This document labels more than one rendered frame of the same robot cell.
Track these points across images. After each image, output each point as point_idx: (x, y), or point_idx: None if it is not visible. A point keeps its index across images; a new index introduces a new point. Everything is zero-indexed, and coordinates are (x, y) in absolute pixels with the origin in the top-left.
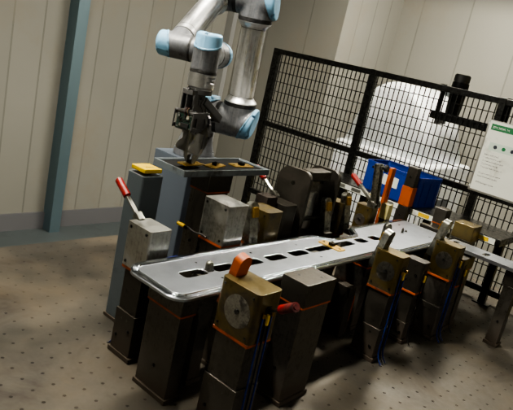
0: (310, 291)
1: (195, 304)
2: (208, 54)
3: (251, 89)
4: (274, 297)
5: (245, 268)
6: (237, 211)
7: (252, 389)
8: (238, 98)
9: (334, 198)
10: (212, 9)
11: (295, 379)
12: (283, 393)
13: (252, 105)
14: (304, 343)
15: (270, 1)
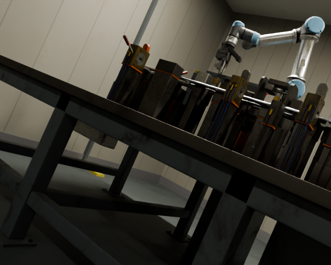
0: (159, 61)
1: (142, 73)
2: (231, 28)
3: (297, 69)
4: (134, 46)
5: (145, 49)
6: (202, 73)
7: (120, 84)
8: (290, 74)
9: (285, 98)
10: (279, 33)
11: (146, 107)
12: (139, 110)
13: (295, 76)
14: (154, 89)
15: (306, 21)
